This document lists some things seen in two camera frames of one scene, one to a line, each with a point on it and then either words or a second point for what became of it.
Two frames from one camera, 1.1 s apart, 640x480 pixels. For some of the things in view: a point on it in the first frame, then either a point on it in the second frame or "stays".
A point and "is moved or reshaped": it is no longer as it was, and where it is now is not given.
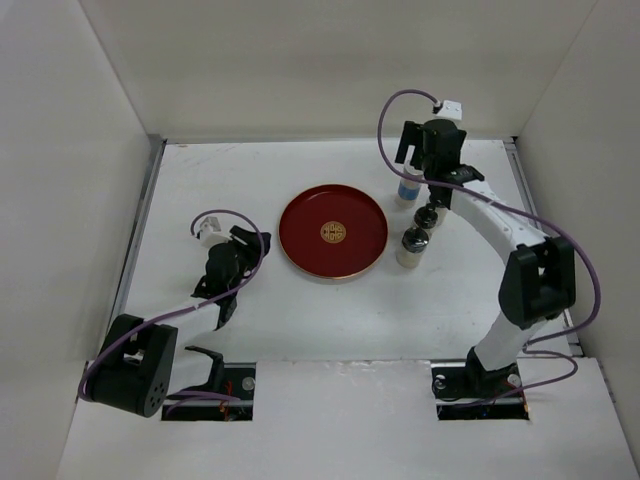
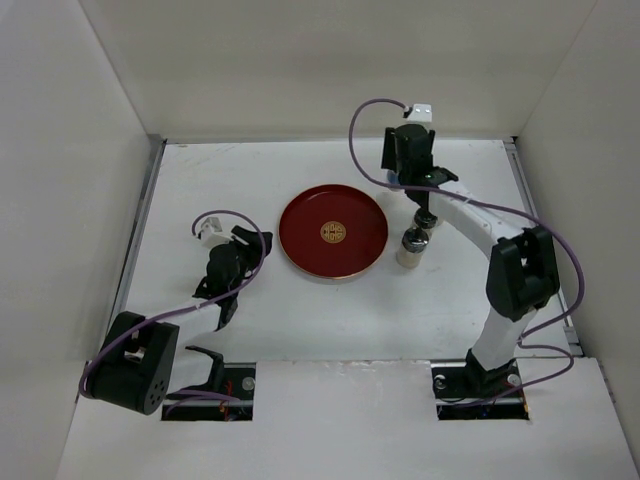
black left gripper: x=251 y=252 stays
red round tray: x=333 y=231 stays
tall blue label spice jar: x=409 y=189 is moved or reshaped
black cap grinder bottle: x=414 y=242 stays
